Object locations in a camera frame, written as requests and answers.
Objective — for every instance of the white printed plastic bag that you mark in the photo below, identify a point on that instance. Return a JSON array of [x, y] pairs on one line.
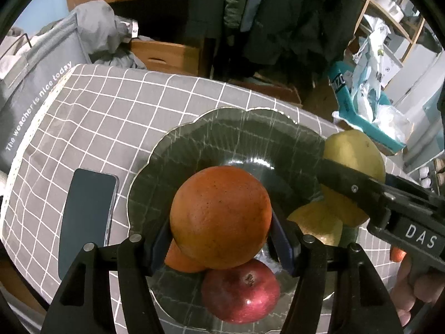
[[368, 73]]

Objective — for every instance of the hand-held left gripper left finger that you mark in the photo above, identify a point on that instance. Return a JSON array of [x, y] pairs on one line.
[[161, 248]]

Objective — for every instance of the grey printed laundry basket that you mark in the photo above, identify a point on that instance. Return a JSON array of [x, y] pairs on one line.
[[27, 94]]

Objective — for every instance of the red apple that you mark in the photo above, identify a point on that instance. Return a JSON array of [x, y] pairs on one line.
[[236, 295]]

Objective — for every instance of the teal cardboard box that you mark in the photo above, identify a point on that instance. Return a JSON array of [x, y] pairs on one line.
[[351, 111]]

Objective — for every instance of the small tangerine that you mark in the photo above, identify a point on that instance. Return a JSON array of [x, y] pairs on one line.
[[396, 254]]

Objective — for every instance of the white container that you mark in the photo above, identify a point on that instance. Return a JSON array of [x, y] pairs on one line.
[[389, 5]]

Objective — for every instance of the dark smartphone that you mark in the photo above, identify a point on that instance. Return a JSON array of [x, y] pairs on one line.
[[87, 215]]

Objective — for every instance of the wooden shelf rack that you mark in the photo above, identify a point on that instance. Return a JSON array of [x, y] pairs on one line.
[[413, 31]]

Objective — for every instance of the reddish speckled orange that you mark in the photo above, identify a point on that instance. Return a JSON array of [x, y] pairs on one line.
[[219, 215]]

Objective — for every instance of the scalloped glass plate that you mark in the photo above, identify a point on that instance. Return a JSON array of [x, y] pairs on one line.
[[226, 139]]

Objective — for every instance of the wooden drawer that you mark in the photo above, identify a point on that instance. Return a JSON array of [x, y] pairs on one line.
[[163, 55]]

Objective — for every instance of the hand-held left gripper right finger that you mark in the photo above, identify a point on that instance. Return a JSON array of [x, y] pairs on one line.
[[283, 248]]

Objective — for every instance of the grey clothing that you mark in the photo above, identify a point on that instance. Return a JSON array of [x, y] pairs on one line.
[[100, 31]]

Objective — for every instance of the clear plastic bag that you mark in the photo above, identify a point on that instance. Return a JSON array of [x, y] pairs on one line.
[[393, 121]]

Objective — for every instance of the dark hanging jackets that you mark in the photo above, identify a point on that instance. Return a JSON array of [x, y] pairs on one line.
[[295, 17]]

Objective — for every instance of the yellow pear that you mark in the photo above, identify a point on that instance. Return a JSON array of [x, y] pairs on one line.
[[351, 153], [316, 221]]

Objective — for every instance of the large orange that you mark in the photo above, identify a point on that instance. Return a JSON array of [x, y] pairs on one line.
[[180, 262]]

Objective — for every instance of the grey checked tablecloth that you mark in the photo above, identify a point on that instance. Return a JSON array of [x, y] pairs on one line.
[[104, 111]]

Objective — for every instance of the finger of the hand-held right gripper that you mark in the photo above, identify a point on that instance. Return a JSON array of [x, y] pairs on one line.
[[354, 188]]

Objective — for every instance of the person's right hand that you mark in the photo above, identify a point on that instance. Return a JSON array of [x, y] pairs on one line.
[[403, 285]]

